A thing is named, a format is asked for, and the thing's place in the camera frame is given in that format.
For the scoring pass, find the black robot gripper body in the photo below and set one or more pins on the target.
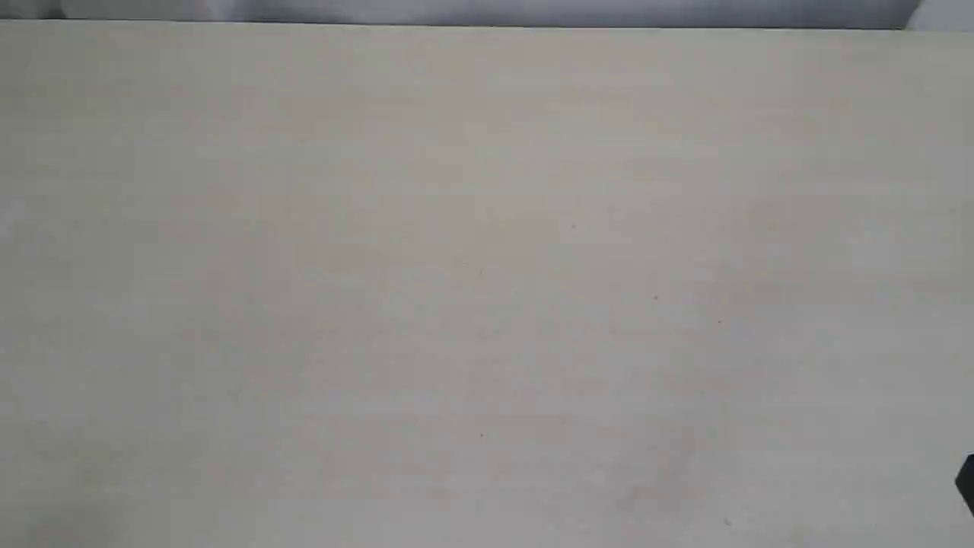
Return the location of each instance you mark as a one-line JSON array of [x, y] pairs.
[[964, 482]]

